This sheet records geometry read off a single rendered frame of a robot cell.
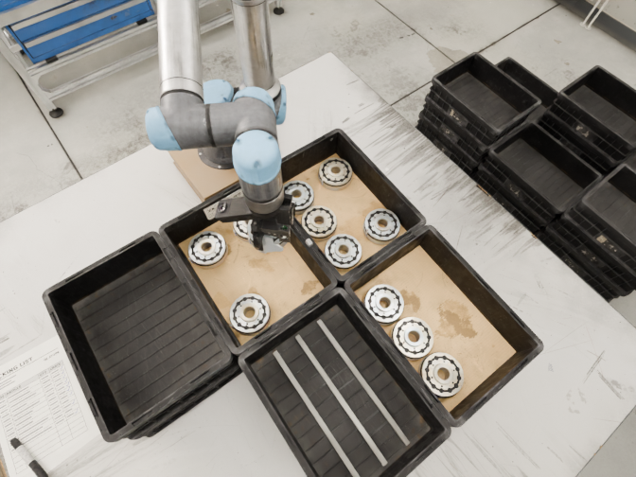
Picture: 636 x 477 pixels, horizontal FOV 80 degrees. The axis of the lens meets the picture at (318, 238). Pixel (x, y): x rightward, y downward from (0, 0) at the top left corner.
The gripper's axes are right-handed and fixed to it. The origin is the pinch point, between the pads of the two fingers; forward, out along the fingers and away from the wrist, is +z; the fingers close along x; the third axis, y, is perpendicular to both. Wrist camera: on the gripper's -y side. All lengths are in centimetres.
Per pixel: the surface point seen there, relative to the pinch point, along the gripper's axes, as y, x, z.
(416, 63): 56, 190, 100
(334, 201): 15.0, 23.3, 16.3
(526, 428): 75, -30, 29
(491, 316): 60, -6, 13
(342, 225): 18.3, 15.3, 16.2
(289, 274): 5.7, -2.2, 16.2
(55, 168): -145, 68, 100
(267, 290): 0.6, -7.3, 16.2
